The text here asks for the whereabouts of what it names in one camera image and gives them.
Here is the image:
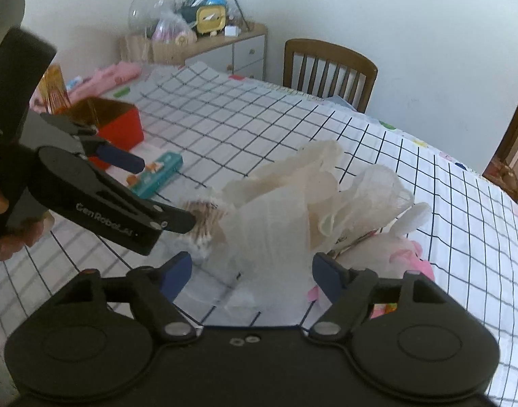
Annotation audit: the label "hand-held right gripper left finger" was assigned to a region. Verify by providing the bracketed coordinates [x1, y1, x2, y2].
[51, 251, 199, 343]

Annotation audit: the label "golden woven basket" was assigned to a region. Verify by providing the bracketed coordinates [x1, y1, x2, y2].
[30, 64, 73, 115]

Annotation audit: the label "red open box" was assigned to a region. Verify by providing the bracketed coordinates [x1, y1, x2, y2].
[66, 97, 145, 170]

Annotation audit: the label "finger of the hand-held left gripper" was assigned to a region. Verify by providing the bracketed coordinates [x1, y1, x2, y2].
[71, 169, 197, 257]
[40, 112, 145, 175]

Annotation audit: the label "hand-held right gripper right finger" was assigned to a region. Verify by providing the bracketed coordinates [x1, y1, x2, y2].
[307, 252, 450, 344]

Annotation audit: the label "person's left hand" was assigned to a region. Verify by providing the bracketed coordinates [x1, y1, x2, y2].
[0, 183, 46, 262]

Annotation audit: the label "wooden dresser white drawers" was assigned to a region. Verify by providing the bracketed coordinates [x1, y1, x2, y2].
[123, 23, 269, 81]

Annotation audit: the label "yellow alarm clock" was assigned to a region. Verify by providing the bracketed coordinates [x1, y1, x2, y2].
[196, 4, 228, 37]

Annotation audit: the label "white checked tablecloth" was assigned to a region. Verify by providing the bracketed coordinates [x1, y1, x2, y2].
[0, 63, 518, 407]

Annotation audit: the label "wooden door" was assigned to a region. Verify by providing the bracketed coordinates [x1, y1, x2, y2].
[481, 72, 518, 204]

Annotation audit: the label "wooden chair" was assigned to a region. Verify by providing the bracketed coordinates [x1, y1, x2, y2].
[283, 39, 378, 113]

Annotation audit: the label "clear plastic bag pink contents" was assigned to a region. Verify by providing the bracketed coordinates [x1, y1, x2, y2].
[151, 11, 198, 45]

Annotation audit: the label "pink cloth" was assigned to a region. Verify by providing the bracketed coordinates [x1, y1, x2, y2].
[68, 61, 141, 102]

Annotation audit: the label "white translucent plastic bags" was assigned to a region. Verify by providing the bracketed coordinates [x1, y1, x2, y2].
[218, 140, 344, 311]

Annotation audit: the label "cotton swab pack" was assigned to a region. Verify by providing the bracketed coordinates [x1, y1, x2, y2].
[180, 199, 230, 260]

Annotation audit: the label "teal patterned tissue pack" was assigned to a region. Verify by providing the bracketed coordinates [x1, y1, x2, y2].
[127, 150, 184, 199]

